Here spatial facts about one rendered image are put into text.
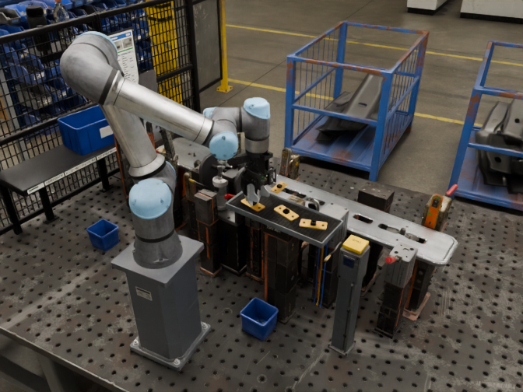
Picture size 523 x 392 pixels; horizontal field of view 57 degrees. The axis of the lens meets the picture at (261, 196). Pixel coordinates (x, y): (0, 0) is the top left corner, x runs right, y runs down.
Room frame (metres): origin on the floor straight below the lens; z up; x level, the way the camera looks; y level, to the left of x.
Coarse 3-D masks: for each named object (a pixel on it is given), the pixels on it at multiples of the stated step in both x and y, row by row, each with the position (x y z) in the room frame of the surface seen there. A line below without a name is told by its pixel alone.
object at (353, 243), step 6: (348, 240) 1.14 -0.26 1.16; (354, 240) 1.14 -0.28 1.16; (360, 240) 1.14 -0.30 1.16; (366, 240) 1.14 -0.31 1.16; (342, 246) 1.12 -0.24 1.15; (348, 246) 1.12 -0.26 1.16; (354, 246) 1.12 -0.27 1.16; (360, 246) 1.12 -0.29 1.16; (366, 246) 1.12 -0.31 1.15; (360, 252) 1.09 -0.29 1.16
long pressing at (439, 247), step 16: (176, 144) 2.07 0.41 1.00; (192, 144) 2.07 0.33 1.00; (192, 160) 1.91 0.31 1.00; (272, 192) 1.65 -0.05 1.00; (304, 192) 1.65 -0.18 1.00; (320, 192) 1.65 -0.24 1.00; (320, 208) 1.54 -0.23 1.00; (352, 208) 1.54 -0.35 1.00; (368, 208) 1.54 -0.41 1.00; (352, 224) 1.44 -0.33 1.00; (368, 224) 1.44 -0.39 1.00; (384, 224) 1.44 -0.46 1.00; (400, 224) 1.44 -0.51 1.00; (416, 224) 1.44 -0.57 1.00; (384, 240) 1.34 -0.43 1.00; (400, 240) 1.34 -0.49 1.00; (432, 240) 1.34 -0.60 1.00; (448, 240) 1.34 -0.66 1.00; (416, 256) 1.26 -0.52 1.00; (432, 256) 1.26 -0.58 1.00; (448, 256) 1.26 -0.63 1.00
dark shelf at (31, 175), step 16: (112, 144) 2.02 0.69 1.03; (32, 160) 1.86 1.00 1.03; (48, 160) 1.86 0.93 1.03; (64, 160) 1.86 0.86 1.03; (80, 160) 1.86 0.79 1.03; (96, 160) 1.90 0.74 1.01; (0, 176) 1.73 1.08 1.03; (16, 176) 1.73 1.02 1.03; (32, 176) 1.73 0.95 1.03; (48, 176) 1.73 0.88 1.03; (64, 176) 1.77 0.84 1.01; (16, 192) 1.64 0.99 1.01; (32, 192) 1.64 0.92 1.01
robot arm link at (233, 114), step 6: (210, 108) 1.31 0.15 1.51; (216, 108) 1.31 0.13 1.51; (222, 108) 1.31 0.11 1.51; (228, 108) 1.31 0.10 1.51; (234, 108) 1.31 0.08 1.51; (240, 108) 1.31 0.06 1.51; (204, 114) 1.29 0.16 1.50; (210, 114) 1.28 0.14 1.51; (216, 114) 1.27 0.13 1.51; (222, 114) 1.26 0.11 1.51; (228, 114) 1.27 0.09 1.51; (234, 114) 1.29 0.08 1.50; (240, 114) 1.29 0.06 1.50; (216, 120) 1.24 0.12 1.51; (234, 120) 1.27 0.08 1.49; (240, 120) 1.28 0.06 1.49; (240, 126) 1.28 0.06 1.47; (240, 132) 1.29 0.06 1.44
